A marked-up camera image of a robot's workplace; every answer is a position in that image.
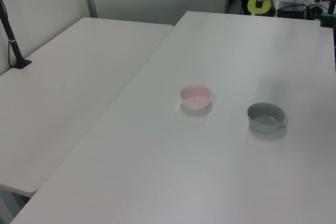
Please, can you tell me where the yellow-green pear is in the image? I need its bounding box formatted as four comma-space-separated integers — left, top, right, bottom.
247, 0, 272, 16

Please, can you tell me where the pink plastic bowl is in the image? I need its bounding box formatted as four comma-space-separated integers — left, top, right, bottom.
180, 84, 212, 111

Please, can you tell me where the grey plastic bowl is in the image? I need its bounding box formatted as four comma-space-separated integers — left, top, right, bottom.
247, 102, 286, 133

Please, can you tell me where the black electronics box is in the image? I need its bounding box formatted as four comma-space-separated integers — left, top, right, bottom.
277, 1, 307, 19

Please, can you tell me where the black clamp pole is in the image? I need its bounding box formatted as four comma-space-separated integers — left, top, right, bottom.
319, 0, 336, 28

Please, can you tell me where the white partition panel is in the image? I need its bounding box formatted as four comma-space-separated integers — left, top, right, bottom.
0, 0, 92, 77

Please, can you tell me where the white side table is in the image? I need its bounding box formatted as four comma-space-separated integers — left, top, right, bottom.
0, 17, 175, 194

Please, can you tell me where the black camera pole with base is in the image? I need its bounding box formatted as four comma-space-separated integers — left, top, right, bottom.
0, 0, 33, 70

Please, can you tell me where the black cable on pole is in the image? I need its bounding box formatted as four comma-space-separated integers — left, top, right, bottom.
7, 40, 13, 68

